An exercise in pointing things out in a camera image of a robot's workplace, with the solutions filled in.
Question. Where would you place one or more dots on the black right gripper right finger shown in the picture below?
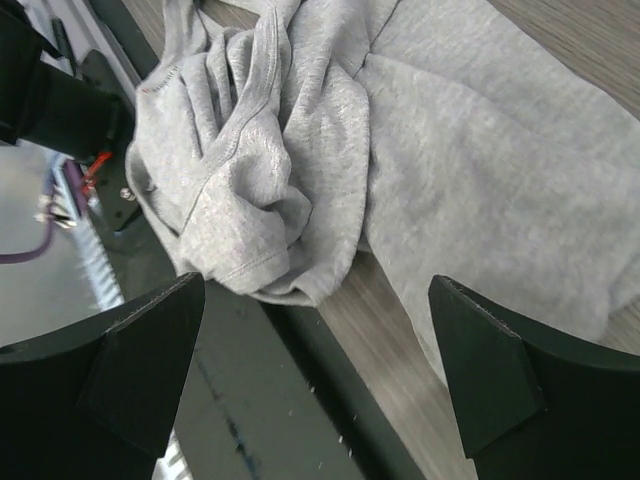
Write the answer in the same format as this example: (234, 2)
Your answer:
(530, 401)

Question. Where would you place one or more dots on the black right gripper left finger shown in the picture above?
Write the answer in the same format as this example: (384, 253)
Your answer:
(97, 399)

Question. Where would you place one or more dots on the grey garment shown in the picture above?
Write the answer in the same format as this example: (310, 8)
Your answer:
(437, 134)

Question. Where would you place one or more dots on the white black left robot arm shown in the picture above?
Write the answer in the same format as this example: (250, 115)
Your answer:
(50, 99)

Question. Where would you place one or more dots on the white slotted cable duct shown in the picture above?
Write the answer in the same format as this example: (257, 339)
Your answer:
(97, 269)

